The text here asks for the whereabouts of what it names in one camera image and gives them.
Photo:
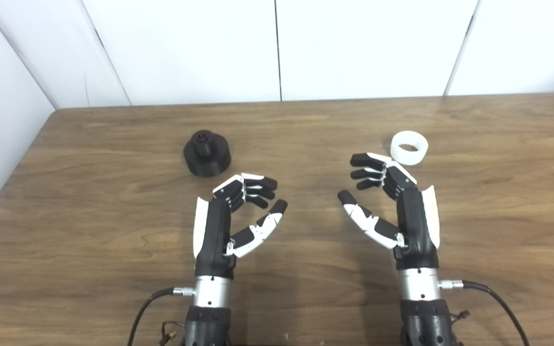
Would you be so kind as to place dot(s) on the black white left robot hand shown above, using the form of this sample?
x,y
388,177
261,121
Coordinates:
x,y
213,230

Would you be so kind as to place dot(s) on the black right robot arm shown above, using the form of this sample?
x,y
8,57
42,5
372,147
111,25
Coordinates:
x,y
423,322

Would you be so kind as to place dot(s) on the round black stepped part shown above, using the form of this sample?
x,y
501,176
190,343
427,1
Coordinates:
x,y
209,158

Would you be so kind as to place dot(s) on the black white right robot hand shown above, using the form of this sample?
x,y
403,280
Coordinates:
x,y
414,226

